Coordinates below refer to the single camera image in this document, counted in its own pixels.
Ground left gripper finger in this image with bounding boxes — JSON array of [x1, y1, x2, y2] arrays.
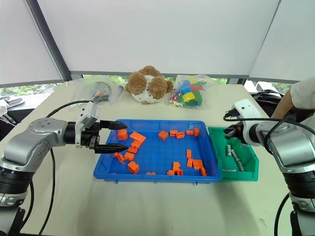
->
[[94, 144, 130, 155], [107, 120, 129, 131]]

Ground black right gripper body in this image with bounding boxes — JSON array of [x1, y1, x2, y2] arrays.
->
[[230, 122, 245, 143]]

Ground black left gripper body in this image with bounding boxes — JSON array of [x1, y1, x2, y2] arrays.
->
[[80, 120, 111, 150]]

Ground green plastic bin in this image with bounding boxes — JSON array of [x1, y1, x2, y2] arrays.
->
[[207, 126, 260, 183]]

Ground blue plastic bin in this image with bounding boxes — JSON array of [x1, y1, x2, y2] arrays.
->
[[93, 118, 222, 184]]

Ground clear bag with grey tube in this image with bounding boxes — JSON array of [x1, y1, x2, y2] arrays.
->
[[108, 84, 126, 106]]

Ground clear bag with dark parts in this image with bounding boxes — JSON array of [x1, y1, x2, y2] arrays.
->
[[87, 80, 112, 104]]

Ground black bag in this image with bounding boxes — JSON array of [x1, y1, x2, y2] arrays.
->
[[250, 88, 315, 138]]

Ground brown plush teddy bear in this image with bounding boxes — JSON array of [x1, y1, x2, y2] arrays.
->
[[125, 65, 174, 105]]

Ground bag of coloured blocks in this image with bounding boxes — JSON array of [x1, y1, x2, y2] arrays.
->
[[168, 73, 215, 109]]

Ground person's white sleeve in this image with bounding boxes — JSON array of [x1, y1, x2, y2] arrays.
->
[[289, 76, 315, 111]]

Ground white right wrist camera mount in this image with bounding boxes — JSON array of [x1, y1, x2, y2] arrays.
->
[[232, 99, 262, 148]]

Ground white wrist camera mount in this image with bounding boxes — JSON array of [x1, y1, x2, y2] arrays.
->
[[232, 99, 262, 148], [74, 101, 101, 149]]

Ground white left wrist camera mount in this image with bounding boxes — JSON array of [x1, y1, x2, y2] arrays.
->
[[74, 101, 101, 149]]

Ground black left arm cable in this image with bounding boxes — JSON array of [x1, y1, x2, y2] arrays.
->
[[38, 99, 95, 236]]

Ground black lower right cable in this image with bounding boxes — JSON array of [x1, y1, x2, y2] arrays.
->
[[274, 193, 291, 236]]

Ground black lower left cable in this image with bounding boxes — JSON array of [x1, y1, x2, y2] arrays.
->
[[21, 180, 35, 236]]

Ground dark window frame post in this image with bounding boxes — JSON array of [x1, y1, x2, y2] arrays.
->
[[24, 0, 72, 83]]

